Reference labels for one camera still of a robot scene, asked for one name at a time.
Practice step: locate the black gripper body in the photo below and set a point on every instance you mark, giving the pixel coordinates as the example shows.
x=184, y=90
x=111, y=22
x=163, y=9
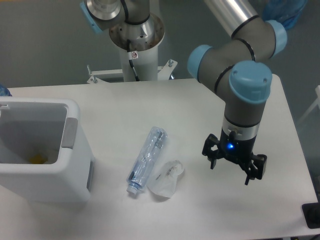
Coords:
x=236, y=144

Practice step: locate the yellow trash inside can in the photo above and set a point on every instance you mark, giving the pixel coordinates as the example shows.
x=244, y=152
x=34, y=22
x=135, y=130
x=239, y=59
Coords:
x=38, y=159

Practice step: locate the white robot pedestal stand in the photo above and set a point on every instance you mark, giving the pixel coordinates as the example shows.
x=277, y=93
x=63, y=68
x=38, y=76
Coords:
x=138, y=50

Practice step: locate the black device at table edge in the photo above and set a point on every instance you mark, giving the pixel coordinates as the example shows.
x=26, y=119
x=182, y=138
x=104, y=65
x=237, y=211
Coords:
x=311, y=212

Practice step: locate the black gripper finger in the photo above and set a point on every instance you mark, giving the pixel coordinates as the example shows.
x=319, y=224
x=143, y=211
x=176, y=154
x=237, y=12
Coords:
x=255, y=168
x=211, y=149

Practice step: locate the clear plastic water bottle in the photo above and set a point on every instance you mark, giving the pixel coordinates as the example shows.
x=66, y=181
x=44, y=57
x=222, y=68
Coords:
x=143, y=166

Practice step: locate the crumpled clear plastic cup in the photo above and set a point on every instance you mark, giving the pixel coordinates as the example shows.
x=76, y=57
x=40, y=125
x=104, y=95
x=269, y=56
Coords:
x=163, y=183

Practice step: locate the blue plastic bag at left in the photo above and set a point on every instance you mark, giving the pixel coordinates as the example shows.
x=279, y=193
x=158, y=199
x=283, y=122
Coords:
x=4, y=92

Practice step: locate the white plastic trash can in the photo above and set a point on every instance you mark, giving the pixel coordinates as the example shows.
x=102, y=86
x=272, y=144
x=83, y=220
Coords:
x=44, y=153

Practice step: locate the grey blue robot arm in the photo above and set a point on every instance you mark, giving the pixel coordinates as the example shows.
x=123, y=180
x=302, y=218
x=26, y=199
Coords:
x=234, y=72

